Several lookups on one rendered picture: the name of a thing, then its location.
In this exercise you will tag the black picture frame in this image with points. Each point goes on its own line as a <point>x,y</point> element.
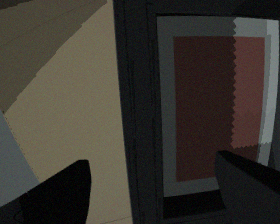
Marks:
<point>195,77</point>

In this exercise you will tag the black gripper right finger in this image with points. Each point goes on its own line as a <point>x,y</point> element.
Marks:
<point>250,191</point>

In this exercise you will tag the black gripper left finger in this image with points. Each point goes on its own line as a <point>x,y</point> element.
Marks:
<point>63,199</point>

